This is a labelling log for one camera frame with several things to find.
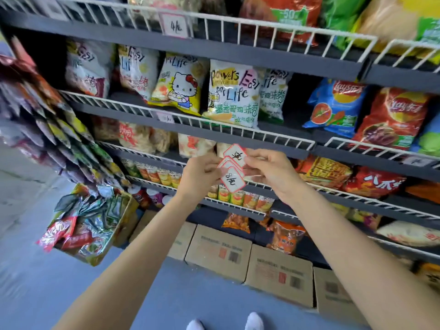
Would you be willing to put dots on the person's right hand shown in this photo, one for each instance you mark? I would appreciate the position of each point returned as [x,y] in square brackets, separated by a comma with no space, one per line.
[275,175]

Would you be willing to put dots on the person's left hand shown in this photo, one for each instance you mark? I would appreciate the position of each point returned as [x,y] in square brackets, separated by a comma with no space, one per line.
[199,178]

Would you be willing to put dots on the stack of red-bordered price tags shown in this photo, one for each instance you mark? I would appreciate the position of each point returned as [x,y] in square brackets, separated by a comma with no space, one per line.
[233,180]

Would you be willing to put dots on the person's left forearm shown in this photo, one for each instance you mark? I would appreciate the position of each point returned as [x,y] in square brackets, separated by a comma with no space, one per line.
[130,271]

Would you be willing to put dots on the person's right forearm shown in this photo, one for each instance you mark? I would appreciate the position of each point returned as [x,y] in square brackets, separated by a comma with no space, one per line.
[361,264]

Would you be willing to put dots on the clear plastic label holder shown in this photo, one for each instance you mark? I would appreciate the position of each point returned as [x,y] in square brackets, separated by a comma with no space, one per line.
[42,17]
[158,34]
[401,166]
[155,122]

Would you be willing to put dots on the red yellow printed snack bag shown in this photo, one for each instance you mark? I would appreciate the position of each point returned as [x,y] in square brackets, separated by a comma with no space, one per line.
[326,171]

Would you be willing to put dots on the small orange clear snack bag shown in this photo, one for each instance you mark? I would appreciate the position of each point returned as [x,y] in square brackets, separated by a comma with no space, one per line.
[340,209]

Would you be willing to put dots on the white printed snack bag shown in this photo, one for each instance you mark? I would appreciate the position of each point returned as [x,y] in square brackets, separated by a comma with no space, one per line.
[87,68]
[275,96]
[233,96]
[137,72]

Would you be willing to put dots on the blue tomato chip bag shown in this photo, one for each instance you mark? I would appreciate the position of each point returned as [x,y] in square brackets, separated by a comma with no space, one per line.
[333,106]

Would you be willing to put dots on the yellow cat-print snack bag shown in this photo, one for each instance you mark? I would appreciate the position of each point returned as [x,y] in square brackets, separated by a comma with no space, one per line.
[178,85]

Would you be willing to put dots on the small colourful snack bag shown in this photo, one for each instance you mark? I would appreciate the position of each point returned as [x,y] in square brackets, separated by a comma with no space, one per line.
[364,218]

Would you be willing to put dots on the red white-print snack bag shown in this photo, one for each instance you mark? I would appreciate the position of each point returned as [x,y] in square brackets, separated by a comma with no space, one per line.
[374,182]

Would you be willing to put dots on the clear tan snack bag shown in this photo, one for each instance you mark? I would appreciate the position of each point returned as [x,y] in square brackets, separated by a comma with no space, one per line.
[105,128]

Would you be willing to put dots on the yellow box of snack packets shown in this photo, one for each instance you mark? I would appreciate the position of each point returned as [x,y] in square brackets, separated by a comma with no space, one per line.
[86,219]

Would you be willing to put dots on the dark red chip bag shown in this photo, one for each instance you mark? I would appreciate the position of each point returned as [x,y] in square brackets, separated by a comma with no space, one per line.
[392,116]

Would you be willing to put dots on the white red-print snack bag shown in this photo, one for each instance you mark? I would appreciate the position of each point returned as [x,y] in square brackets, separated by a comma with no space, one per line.
[409,233]

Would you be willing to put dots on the blue lime chip bag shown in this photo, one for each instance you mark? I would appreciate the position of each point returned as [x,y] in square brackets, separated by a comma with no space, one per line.
[429,137]

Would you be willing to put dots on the row of colourful snack packets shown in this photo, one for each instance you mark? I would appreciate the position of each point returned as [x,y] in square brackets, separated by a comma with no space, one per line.
[51,116]

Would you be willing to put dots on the red yellow-logo chip bag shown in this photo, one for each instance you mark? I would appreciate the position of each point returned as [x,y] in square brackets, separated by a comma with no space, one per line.
[282,13]

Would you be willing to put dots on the plain green chip bag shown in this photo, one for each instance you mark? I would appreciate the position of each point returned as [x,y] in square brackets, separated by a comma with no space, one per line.
[340,13]

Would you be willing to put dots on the clear orange-print chip bag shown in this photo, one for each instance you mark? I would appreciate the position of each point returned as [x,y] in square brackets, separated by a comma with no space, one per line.
[161,3]

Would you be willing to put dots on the brown gold snack bag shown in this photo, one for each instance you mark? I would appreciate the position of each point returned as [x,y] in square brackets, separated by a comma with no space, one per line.
[429,276]

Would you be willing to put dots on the yellow red-logo chip bag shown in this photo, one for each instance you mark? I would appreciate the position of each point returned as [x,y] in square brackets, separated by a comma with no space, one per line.
[395,20]

